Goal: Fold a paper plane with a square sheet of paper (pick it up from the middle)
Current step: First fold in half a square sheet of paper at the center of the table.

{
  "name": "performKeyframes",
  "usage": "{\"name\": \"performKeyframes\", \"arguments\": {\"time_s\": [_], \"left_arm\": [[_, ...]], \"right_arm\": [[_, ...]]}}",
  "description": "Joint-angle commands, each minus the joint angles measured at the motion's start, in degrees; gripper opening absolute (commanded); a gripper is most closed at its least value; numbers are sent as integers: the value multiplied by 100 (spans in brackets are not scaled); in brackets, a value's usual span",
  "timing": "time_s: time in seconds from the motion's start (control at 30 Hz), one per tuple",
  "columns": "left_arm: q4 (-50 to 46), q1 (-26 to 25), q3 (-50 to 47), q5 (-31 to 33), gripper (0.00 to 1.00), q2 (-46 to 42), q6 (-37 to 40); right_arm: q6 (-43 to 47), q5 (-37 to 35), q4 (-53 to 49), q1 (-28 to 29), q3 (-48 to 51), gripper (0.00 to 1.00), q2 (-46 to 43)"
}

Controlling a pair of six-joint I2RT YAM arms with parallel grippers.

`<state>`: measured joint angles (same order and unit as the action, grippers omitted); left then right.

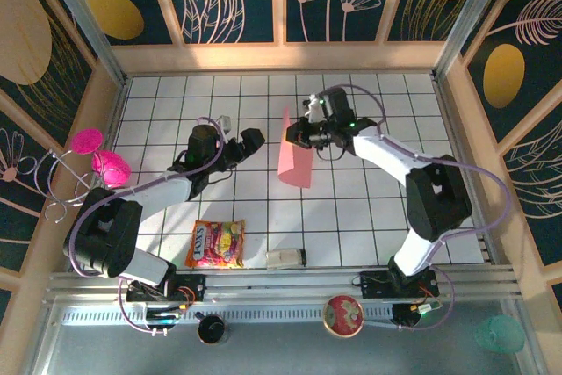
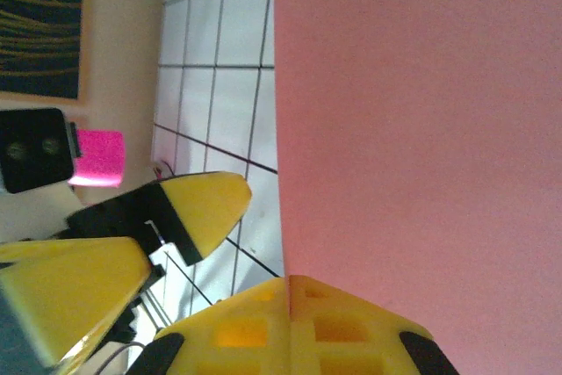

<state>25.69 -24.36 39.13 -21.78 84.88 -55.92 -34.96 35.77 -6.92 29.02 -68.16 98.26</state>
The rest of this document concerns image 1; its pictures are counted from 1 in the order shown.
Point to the clear jar with black lid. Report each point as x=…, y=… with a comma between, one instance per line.
x=283, y=258

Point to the orange candy bag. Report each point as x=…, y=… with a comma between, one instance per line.
x=215, y=243

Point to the flat magenta fuzzy disc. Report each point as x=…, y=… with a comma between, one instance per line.
x=87, y=141

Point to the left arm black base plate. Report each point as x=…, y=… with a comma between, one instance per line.
x=195, y=288

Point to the black mug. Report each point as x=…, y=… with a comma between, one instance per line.
x=212, y=329

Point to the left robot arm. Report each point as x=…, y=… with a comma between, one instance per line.
x=162, y=186

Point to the pink cloth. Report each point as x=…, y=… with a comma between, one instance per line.
x=298, y=168

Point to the aluminium frame post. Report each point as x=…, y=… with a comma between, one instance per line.
x=88, y=23
x=465, y=19

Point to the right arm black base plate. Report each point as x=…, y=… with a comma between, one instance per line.
x=373, y=285

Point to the red strawberry bowl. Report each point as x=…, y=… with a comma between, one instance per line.
x=343, y=315

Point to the green plastic cup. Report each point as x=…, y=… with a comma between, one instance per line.
x=500, y=335

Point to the aluminium mounting rail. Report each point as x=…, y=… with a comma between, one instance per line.
x=285, y=280

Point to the round magenta fuzzy ball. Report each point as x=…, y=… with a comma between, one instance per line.
x=112, y=168

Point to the small electronics board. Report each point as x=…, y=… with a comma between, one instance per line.
x=417, y=310
x=164, y=315

